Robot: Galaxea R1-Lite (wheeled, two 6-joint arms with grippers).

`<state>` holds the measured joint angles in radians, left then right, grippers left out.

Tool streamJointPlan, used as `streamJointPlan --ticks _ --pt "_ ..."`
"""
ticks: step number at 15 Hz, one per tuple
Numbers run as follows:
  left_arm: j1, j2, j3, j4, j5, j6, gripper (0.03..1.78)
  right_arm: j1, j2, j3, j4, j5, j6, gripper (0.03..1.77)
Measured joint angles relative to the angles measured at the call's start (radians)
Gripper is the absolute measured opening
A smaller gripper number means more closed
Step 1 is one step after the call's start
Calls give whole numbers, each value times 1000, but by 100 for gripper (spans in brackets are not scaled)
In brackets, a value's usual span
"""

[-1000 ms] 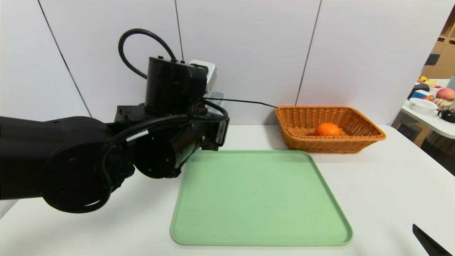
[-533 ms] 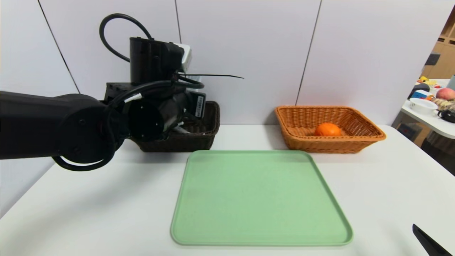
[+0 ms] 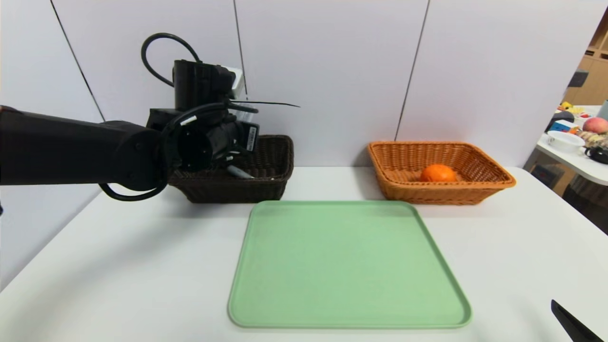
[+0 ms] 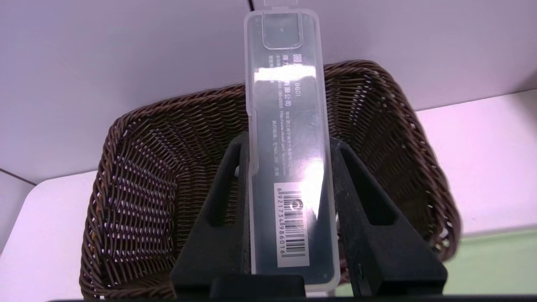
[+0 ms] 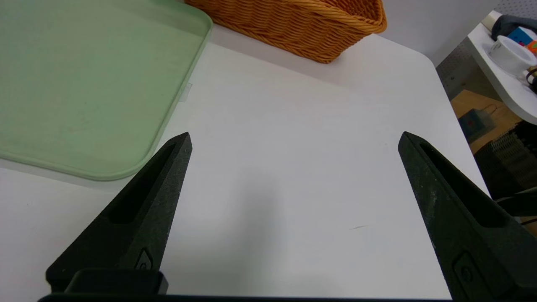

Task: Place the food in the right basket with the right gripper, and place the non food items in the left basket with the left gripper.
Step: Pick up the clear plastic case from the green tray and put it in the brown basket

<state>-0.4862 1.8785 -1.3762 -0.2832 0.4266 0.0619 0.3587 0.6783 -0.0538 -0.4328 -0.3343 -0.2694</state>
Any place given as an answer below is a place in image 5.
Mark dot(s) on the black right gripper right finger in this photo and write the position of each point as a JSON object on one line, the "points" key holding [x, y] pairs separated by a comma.
{"points": [[457, 235]]}

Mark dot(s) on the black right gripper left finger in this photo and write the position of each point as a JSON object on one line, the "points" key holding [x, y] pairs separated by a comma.
{"points": [[142, 230]]}

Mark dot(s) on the orange wicker basket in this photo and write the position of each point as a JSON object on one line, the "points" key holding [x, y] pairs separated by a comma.
{"points": [[302, 29]]}

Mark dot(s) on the dark woven bin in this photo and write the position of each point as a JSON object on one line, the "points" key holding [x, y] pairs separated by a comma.
{"points": [[509, 161]]}

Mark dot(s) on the cardboard box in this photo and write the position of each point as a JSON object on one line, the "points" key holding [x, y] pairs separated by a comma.
{"points": [[482, 119]]}

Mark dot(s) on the white background table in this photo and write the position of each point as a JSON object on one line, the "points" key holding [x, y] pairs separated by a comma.
{"points": [[503, 84]]}

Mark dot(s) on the green plastic tray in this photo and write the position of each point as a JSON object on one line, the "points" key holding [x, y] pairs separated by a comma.
{"points": [[84, 84]]}

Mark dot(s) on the small black object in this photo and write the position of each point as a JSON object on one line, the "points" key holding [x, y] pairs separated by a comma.
{"points": [[533, 77]]}

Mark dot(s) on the white bowl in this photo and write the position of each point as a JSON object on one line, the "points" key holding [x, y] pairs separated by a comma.
{"points": [[509, 54]]}

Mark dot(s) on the blue box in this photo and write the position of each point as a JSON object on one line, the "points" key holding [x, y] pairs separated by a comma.
{"points": [[520, 37]]}

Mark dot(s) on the black rounded object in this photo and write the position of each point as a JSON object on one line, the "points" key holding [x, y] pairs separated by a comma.
{"points": [[509, 23]]}

